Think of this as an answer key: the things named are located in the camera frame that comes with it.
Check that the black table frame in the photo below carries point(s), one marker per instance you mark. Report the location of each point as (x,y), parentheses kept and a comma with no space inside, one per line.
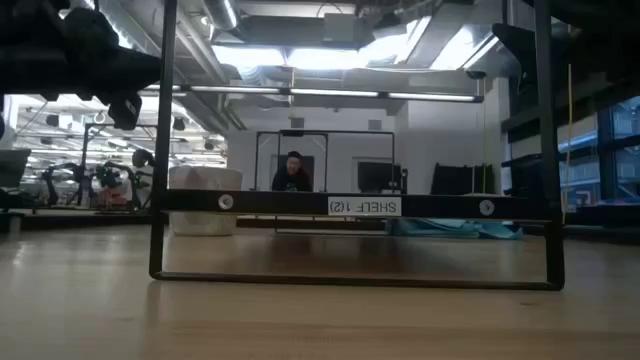
(90,220)

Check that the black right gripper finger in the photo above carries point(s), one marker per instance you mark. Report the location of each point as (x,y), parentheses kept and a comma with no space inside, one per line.
(517,50)

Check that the long light strip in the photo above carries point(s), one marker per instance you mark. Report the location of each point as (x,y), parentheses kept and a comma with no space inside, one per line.
(330,92)

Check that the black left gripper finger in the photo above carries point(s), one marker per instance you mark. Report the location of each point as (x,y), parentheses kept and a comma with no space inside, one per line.
(137,70)
(125,111)

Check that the plain white mug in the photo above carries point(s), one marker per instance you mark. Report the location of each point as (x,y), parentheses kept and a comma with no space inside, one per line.
(205,177)

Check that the black computer monitor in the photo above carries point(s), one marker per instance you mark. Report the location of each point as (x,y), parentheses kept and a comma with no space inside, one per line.
(377,176)

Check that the person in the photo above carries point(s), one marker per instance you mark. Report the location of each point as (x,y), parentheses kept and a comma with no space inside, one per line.
(292,175)
(142,165)

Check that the dark monitor screen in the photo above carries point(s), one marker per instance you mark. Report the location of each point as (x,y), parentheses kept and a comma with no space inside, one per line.
(14,167)

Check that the black dark panel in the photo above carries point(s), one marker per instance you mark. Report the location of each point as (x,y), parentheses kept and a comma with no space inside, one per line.
(460,179)

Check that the teal cloth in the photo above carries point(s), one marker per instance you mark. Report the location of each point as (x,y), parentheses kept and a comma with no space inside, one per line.
(450,229)

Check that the wooden tray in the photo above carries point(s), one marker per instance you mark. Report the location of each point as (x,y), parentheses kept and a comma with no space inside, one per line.
(320,204)

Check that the white shelf label sticker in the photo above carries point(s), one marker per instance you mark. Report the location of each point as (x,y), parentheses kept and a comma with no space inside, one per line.
(364,206)

